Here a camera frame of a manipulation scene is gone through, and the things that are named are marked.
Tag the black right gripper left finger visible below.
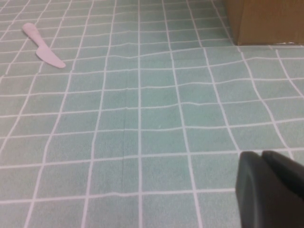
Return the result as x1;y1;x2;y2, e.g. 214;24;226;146
235;151;304;228

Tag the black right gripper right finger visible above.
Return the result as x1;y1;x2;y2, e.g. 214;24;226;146
262;150;304;202

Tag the brown cardboard box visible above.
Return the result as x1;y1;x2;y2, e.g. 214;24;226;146
224;0;304;46

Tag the green white checked tablecloth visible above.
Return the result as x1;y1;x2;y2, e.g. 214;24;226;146
0;0;304;228

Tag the pink plastic knife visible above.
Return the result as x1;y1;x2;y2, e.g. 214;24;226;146
22;22;67;69

